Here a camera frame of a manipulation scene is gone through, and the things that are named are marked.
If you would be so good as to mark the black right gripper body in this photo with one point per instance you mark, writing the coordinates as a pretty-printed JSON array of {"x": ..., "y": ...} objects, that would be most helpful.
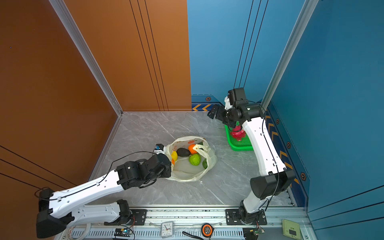
[{"x": 227, "y": 115}]

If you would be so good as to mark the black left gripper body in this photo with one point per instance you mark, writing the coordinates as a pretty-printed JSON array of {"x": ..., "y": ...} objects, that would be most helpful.
[{"x": 166, "y": 173}]

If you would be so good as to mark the red dragon fruit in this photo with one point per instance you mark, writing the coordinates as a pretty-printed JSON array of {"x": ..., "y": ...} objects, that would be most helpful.
[{"x": 238, "y": 133}]

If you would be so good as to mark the yellow printed plastic bag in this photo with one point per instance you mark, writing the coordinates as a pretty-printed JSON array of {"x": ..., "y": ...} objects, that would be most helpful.
[{"x": 182, "y": 170}]

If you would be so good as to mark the bumpy light green fruit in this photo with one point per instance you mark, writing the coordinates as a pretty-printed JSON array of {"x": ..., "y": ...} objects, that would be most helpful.
[{"x": 195, "y": 159}]

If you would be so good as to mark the orange fruit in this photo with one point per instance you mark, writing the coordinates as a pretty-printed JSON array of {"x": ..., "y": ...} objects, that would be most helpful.
[{"x": 192, "y": 150}]

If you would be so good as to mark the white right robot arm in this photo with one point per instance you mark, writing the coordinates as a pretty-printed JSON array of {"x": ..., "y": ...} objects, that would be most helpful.
[{"x": 274, "y": 176}]

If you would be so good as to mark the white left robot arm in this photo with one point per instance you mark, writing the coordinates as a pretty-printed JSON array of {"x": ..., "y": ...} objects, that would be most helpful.
[{"x": 68, "y": 208}]

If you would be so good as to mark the yellow lemon fruit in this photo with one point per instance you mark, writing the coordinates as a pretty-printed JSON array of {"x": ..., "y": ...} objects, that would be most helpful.
[{"x": 174, "y": 156}]

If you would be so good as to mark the green plastic basket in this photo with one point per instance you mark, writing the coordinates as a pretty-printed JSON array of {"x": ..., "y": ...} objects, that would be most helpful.
[{"x": 238, "y": 146}]

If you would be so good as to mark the black dark avocado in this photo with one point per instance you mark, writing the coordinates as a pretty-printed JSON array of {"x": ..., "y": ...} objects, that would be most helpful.
[{"x": 183, "y": 152}]

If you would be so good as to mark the small white clock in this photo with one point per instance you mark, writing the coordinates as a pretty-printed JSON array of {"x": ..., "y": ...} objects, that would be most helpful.
[{"x": 167, "y": 229}]

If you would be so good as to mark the left green circuit board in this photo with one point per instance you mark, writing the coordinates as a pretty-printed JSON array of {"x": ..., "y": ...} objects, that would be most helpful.
[{"x": 123, "y": 234}]

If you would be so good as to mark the green circuit board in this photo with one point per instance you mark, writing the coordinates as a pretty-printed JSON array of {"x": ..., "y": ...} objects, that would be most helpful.
[
  {"x": 123, "y": 234},
  {"x": 252, "y": 233}
]

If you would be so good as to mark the orange black tape measure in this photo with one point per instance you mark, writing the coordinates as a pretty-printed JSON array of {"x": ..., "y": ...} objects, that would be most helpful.
[{"x": 207, "y": 230}]

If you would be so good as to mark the right green circuit board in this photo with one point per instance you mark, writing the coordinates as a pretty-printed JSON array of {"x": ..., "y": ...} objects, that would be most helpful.
[{"x": 252, "y": 233}]

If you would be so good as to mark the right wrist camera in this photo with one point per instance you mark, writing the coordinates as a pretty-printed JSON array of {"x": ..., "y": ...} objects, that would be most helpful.
[{"x": 227, "y": 103}]

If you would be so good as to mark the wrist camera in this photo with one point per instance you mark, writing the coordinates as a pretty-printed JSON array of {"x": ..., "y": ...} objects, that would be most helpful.
[
  {"x": 159, "y": 149},
  {"x": 227, "y": 103}
]

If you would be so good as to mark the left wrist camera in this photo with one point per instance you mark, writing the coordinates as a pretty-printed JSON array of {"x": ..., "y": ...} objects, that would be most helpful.
[{"x": 159, "y": 149}]

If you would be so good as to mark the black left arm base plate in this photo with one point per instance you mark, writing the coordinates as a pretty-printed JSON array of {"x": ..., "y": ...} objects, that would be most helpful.
[{"x": 137, "y": 218}]

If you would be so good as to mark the aluminium front rail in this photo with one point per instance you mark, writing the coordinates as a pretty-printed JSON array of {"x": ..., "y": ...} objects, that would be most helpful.
[{"x": 188, "y": 221}]

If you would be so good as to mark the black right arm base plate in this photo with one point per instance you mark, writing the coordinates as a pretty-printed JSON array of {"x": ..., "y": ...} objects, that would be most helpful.
[{"x": 233, "y": 218}]

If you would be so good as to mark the green wall switch box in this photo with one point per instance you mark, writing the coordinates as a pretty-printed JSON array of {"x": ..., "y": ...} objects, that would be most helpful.
[{"x": 291, "y": 230}]

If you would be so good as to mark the aluminium corner post right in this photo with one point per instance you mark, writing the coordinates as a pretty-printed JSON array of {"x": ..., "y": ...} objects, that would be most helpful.
[{"x": 292, "y": 43}]

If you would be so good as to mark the aluminium corner post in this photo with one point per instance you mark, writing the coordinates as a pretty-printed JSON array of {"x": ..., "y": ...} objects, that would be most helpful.
[
  {"x": 75, "y": 34},
  {"x": 292, "y": 43}
]

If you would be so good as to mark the aluminium corner post left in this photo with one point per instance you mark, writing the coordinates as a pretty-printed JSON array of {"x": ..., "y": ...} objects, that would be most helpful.
[{"x": 75, "y": 34}]

